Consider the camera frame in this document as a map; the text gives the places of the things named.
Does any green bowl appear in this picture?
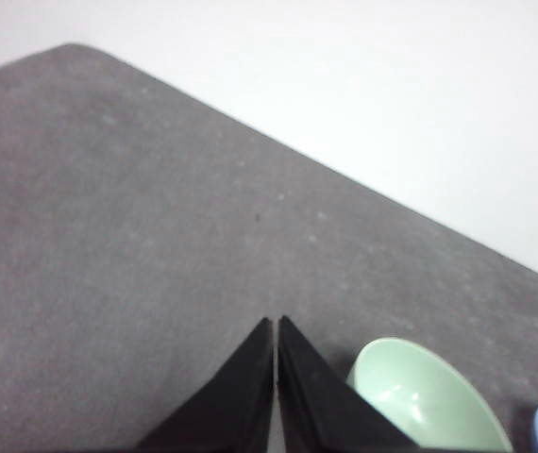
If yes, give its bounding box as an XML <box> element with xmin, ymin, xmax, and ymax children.
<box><xmin>346</xmin><ymin>337</ymin><xmax>514</xmax><ymax>453</ymax></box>

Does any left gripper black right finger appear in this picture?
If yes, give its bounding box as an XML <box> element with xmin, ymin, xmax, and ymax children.
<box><xmin>276</xmin><ymin>314</ymin><xmax>421</xmax><ymax>453</ymax></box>

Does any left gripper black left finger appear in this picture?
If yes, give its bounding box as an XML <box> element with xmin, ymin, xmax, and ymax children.
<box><xmin>131</xmin><ymin>316</ymin><xmax>276</xmax><ymax>453</ymax></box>

